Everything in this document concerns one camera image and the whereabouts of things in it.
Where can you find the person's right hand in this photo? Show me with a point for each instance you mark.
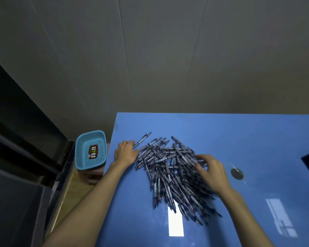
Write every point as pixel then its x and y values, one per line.
pixel 216 177

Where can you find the person's left hand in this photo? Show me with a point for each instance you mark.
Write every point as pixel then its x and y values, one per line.
pixel 126 154

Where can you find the pile of grey pens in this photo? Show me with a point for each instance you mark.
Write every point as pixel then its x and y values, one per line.
pixel 170 172

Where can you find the person's left forearm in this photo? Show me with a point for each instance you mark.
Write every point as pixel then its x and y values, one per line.
pixel 87 208

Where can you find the person's right forearm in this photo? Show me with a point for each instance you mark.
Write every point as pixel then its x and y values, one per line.
pixel 244 221

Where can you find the small round metal disc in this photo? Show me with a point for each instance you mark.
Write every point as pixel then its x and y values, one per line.
pixel 237 174

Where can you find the brown plastic stool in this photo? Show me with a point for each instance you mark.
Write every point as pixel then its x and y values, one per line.
pixel 92 177

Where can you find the blue plastic basket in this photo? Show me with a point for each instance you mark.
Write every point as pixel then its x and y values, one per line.
pixel 82 154

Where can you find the blue table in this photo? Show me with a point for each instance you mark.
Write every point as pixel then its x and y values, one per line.
pixel 247 136

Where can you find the black shelf unit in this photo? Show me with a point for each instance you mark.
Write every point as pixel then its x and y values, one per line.
pixel 15 164

